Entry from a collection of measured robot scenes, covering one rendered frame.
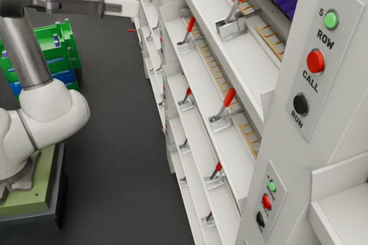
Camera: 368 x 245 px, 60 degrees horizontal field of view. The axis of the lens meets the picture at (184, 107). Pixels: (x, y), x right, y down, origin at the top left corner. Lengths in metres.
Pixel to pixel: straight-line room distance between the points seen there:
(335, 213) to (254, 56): 0.23
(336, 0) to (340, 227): 0.18
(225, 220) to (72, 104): 0.67
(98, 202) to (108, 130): 0.41
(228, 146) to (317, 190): 0.31
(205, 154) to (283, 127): 0.51
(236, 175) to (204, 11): 0.28
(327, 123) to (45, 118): 0.97
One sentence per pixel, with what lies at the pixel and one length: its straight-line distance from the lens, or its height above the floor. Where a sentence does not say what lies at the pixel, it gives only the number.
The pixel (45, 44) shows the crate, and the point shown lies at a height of 0.32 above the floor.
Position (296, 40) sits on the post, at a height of 1.07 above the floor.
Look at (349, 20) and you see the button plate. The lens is 0.23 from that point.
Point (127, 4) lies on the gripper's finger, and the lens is 0.64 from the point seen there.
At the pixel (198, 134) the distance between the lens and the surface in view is 0.86.
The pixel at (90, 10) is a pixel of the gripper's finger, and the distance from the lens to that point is 0.59.
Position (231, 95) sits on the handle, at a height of 0.84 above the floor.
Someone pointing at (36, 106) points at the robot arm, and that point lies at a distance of 1.13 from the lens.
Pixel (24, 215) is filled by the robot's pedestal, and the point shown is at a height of 0.20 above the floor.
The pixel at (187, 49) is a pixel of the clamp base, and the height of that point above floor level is 0.77.
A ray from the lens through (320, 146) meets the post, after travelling 0.28.
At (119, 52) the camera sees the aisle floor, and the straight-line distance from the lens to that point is 2.20.
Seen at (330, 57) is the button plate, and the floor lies 1.08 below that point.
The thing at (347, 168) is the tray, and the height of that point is 1.00.
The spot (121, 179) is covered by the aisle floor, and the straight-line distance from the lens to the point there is 1.48.
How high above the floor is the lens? 1.21
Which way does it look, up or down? 44 degrees down
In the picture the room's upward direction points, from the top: straight up
